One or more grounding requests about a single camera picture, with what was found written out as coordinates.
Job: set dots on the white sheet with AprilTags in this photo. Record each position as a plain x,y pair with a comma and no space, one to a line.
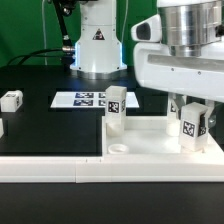
79,100

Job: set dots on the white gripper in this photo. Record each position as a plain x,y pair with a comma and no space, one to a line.
155,68

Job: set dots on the white part at left edge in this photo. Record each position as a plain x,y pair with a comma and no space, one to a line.
1,128

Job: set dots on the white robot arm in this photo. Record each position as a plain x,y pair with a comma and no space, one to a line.
179,50

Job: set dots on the white U-shaped obstacle fence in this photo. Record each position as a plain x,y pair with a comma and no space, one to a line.
113,168

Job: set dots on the white square table top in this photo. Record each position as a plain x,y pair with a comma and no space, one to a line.
144,135

